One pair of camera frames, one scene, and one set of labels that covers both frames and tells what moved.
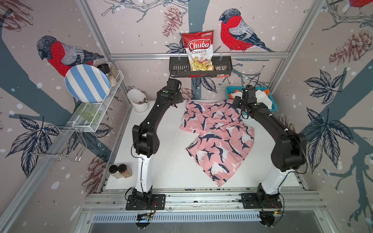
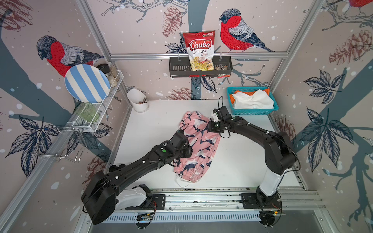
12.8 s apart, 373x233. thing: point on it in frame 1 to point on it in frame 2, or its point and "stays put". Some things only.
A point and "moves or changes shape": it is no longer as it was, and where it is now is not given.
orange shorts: [267, 91] stays put
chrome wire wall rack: [62, 142] stays put
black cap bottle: [113, 170] stays put
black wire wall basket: [222, 66] stays put
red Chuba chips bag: [199, 47] stays put
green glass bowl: [86, 110] stays put
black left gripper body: [179, 98] to [185, 152]
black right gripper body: [238, 103] to [216, 127]
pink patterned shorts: [225, 138] moves or changes shape
